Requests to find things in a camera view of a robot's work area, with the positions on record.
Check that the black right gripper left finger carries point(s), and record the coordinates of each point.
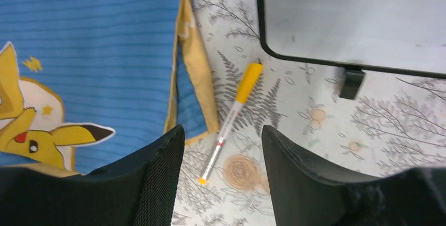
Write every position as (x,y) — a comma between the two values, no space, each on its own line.
(138,189)

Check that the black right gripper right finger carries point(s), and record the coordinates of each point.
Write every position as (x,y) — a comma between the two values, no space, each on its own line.
(307,189)

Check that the yellow marker cap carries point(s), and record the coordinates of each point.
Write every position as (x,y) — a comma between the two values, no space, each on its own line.
(248,82)

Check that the black whiteboard stand foot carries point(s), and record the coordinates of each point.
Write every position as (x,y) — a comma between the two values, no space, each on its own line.
(350,83)

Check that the black framed whiteboard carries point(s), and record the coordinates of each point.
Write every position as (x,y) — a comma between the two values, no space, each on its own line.
(393,36)

